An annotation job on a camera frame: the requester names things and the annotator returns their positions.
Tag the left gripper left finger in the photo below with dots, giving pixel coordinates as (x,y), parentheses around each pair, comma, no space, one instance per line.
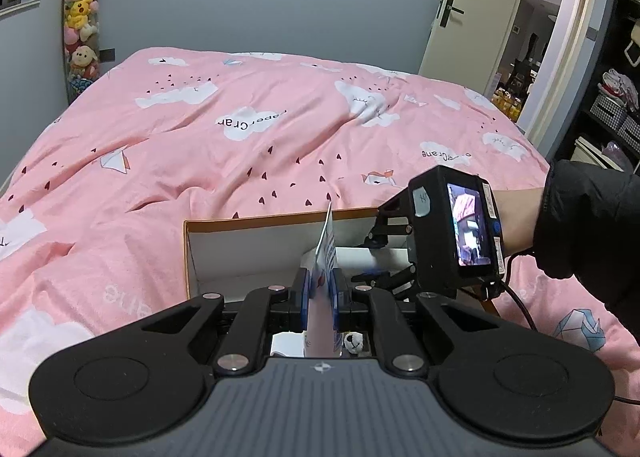
(248,328)

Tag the hanging plush toy column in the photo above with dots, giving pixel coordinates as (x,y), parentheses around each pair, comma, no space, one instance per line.
(80,35)

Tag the black sleeved right forearm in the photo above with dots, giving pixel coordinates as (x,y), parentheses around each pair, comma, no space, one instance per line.
(588,227)

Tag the orange cardboard box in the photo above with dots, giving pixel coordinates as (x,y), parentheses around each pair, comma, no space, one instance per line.
(236,256)

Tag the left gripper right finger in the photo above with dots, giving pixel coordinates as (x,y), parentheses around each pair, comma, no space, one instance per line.
(386,333)

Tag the pink printed duvet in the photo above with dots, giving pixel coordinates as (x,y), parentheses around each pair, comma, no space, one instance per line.
(92,220)

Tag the cream door with handle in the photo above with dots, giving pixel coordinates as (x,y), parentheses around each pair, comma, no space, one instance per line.
(467,40)

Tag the right hand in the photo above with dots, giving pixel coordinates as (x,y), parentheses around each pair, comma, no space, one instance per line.
(518,211)

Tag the white lotion tube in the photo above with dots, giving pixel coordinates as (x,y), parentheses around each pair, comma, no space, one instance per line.
(321,298)

